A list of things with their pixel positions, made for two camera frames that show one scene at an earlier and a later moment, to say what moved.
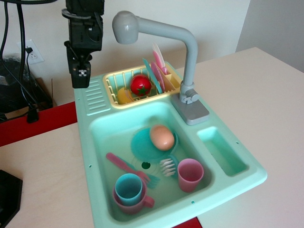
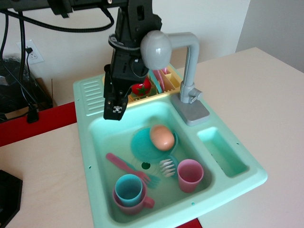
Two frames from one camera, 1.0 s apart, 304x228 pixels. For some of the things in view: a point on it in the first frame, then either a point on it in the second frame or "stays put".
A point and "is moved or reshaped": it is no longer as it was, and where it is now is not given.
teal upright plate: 151,74 stays put
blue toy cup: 128,187 stays put
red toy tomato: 140,85 stays put
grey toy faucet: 125,25 is moved or reshaped
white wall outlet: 34,56 stays put
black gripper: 85,23 -> 128,65
